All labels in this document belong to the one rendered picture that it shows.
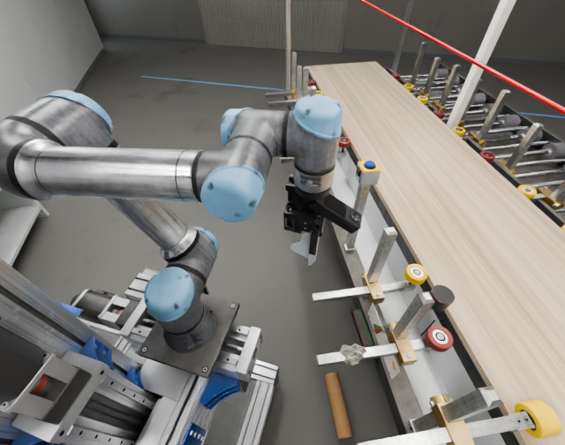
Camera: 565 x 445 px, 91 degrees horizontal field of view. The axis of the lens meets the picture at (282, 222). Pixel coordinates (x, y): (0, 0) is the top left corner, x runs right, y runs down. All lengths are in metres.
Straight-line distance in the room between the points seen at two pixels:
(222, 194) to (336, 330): 1.75
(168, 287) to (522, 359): 1.09
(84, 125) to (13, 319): 0.36
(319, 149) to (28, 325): 0.60
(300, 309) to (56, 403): 1.60
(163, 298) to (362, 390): 1.45
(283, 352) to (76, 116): 1.66
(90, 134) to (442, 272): 1.21
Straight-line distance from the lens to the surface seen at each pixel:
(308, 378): 1.91
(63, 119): 0.65
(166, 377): 1.00
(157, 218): 0.73
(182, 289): 0.72
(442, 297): 0.92
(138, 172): 0.43
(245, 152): 0.39
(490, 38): 2.19
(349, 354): 1.06
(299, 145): 0.46
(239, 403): 1.69
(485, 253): 1.45
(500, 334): 1.25
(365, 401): 1.94
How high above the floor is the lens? 1.86
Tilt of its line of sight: 47 degrees down
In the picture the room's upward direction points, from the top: 2 degrees counter-clockwise
